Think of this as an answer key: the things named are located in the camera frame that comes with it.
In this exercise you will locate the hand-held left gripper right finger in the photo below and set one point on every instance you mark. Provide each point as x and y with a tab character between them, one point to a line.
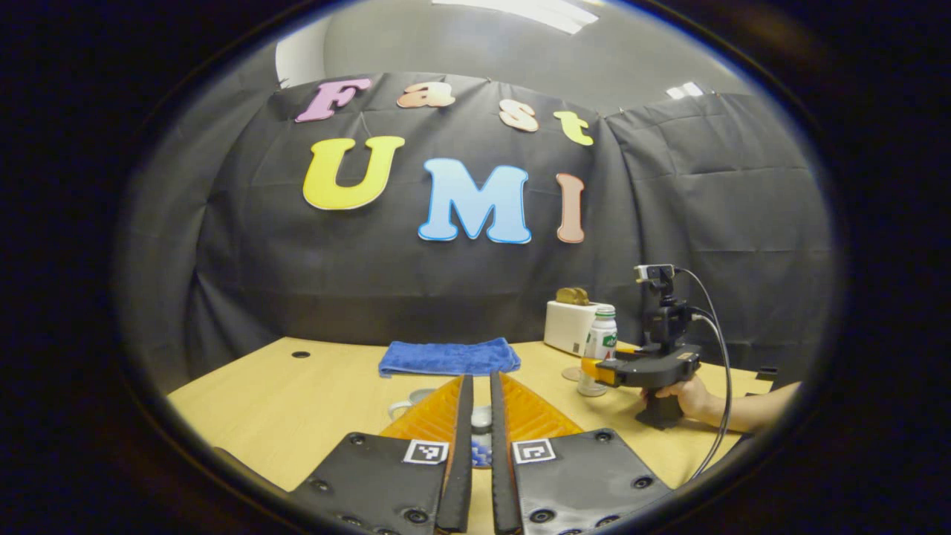
501	461

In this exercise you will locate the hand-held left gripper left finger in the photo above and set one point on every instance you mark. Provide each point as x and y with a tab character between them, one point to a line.
459	461

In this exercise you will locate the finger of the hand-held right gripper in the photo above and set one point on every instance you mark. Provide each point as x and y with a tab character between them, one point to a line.
594	369

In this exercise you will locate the round brown coaster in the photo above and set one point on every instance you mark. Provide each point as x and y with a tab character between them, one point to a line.
570	374

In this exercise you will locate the white water bottle green label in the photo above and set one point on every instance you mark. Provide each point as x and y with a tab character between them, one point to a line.
600	345

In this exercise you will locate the white teacup lid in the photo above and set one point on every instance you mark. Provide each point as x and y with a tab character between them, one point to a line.
481	420

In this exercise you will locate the white ceramic teacup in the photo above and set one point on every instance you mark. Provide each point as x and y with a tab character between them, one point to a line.
416	401

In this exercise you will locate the white toaster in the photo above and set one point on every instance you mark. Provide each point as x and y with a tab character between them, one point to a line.
568	327

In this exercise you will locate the brown toast slice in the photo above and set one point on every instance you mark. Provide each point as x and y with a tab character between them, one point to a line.
566	296
582	298

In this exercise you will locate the blue folded towel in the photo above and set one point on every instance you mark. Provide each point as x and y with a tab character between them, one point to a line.
446	358

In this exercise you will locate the small ceiling light panel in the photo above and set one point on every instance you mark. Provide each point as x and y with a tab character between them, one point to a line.
683	90

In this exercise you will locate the black backdrop cloth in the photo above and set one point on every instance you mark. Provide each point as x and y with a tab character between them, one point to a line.
260	260

